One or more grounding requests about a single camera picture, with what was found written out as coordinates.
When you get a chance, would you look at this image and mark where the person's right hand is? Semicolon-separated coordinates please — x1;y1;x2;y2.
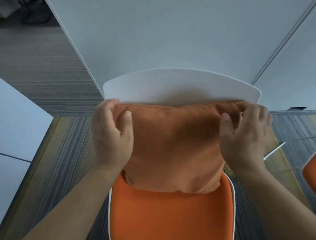
219;103;273;173

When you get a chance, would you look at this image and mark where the person's left hand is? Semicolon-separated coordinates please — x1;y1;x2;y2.
92;99;134;171

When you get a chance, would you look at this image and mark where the orange cushion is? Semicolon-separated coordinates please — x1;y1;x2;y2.
112;100;250;195

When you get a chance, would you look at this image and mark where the person's left forearm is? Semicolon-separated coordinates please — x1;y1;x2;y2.
22;162;124;240

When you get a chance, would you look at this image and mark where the person's right forearm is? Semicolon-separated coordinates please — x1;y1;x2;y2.
236;164;316;240

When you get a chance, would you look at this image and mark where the white chair with orange seat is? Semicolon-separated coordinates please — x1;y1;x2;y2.
102;68;262;240

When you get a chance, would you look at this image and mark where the white table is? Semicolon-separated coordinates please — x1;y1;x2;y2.
0;78;54;218

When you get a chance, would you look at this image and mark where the orange chair with white frame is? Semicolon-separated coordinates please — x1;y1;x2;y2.
263;142;316;196

